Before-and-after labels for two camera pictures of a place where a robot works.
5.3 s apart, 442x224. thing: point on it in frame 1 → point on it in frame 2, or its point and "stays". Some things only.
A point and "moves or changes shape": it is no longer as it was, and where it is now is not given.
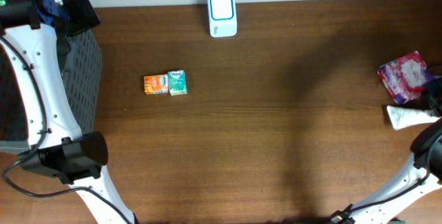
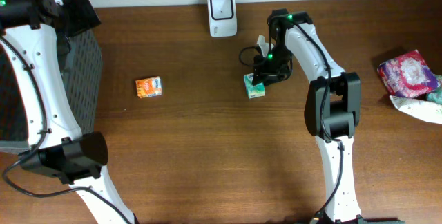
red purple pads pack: x=405 y=78 stays
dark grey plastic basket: x=82 y=71 stays
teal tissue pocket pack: x=177 y=82 → x=253 y=90
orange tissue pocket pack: x=156 y=84 moves or changes shape
